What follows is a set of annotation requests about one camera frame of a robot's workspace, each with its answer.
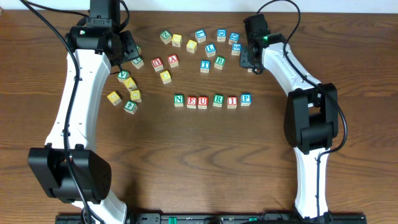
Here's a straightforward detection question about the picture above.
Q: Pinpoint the blue P block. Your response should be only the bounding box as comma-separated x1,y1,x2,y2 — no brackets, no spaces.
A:
241,93,252,106

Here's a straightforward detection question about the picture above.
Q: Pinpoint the red I block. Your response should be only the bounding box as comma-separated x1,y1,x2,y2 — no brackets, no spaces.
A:
227,96,238,109

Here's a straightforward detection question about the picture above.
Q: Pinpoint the yellow C block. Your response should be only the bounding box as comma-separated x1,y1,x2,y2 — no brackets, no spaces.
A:
130,90,142,102

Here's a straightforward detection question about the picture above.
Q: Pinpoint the green R block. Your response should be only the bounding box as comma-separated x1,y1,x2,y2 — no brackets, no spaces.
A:
213,94,224,108

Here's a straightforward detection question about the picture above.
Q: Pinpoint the red u block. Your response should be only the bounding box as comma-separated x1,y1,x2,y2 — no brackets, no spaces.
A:
151,57,164,72
198,96,208,110

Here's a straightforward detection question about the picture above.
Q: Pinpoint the red E block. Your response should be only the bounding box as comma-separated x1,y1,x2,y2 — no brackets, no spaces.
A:
187,96,198,109

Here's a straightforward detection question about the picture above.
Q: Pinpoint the green N block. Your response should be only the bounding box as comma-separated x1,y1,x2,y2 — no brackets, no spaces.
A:
174,95,184,107

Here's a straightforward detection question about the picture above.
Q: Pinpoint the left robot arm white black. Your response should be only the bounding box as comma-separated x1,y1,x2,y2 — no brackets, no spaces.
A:
28,26,139,223

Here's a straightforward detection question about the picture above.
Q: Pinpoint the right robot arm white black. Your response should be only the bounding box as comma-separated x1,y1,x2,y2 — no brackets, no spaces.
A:
240,30,338,222

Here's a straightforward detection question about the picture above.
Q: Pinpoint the green J block left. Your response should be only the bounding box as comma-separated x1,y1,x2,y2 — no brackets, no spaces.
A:
136,45,142,55

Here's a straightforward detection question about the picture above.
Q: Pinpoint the green 7 block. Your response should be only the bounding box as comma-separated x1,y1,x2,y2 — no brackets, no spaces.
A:
131,57,144,69

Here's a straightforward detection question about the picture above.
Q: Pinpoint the blue 5 block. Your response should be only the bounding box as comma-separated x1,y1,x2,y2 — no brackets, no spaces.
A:
231,43,242,56

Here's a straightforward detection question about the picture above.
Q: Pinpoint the blue D block tilted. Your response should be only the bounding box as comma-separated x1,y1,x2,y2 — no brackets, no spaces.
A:
228,32,240,45

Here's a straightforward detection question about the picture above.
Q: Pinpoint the green B block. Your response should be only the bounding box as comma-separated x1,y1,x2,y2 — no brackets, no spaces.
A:
215,56,226,70

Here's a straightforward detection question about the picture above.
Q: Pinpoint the green V block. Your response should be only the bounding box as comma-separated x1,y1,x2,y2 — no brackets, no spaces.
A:
117,70,130,82

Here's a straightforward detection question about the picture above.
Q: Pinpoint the yellow K block left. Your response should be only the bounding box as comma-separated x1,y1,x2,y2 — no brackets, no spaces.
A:
123,77,137,91

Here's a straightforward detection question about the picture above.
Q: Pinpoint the blue l block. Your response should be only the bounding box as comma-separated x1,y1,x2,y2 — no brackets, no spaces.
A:
195,29,206,43
205,44,216,57

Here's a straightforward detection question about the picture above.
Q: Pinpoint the green Z block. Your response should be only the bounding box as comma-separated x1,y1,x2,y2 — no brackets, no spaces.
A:
160,30,172,44

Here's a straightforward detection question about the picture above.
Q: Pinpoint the blue T block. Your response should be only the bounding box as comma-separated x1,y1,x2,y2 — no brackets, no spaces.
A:
200,60,211,73

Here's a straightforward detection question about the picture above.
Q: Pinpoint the yellow O block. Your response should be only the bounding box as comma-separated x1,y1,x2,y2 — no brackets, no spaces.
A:
160,70,172,85

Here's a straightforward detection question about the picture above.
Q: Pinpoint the red A block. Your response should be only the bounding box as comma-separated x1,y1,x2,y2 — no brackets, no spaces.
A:
167,54,179,68

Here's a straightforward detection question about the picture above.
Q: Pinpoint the yellow block top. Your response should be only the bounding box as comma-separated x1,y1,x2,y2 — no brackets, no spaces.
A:
172,34,182,47

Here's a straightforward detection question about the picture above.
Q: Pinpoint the yellow G block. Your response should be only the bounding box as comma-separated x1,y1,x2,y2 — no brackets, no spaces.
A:
107,91,122,106

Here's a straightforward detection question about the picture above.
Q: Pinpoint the blue L block top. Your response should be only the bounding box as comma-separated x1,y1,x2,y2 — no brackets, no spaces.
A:
195,29,206,43

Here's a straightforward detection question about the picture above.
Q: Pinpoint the yellow block upper middle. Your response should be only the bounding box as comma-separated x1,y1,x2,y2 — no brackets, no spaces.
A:
187,40,198,54

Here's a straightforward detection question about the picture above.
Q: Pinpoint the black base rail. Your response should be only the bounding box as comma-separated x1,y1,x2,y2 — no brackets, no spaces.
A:
55,211,368,224

